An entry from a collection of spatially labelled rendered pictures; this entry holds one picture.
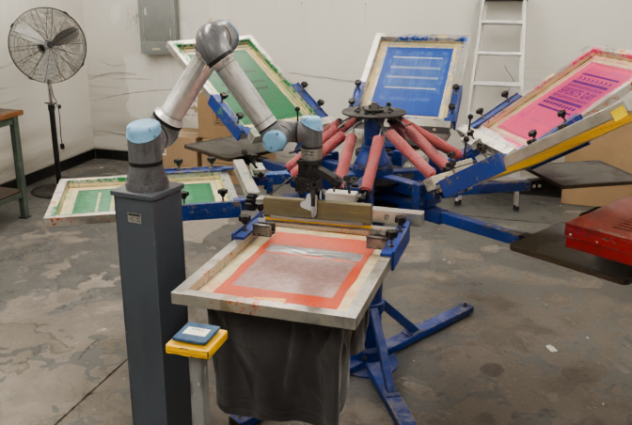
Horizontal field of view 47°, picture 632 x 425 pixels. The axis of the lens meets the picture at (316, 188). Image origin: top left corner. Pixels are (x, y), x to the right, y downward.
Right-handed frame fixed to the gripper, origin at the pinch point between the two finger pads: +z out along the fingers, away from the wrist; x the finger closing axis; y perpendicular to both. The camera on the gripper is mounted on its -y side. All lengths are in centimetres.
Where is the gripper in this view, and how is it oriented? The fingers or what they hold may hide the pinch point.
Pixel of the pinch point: (317, 212)
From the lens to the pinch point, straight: 264.7
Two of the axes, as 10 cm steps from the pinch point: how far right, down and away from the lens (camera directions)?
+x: -3.0, 2.7, -9.1
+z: -0.1, 9.6, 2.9
